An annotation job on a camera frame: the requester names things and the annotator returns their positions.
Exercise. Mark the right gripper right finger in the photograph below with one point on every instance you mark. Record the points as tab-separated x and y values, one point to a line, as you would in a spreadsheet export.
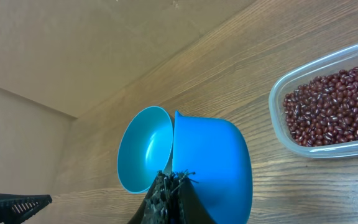
172	199

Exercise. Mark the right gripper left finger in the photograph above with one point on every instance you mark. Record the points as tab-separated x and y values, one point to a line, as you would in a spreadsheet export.
16	209

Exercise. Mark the blue plastic measuring scoop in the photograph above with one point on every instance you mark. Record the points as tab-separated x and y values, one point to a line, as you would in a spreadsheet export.
216	154

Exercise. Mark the teal blue bowl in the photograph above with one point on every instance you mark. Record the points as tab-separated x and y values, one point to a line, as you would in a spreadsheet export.
145	149

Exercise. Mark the clear plastic food container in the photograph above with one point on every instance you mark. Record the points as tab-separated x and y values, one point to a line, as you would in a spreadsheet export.
344	59

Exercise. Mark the red adzuki beans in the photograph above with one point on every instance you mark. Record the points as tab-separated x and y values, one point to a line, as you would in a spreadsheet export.
324	111

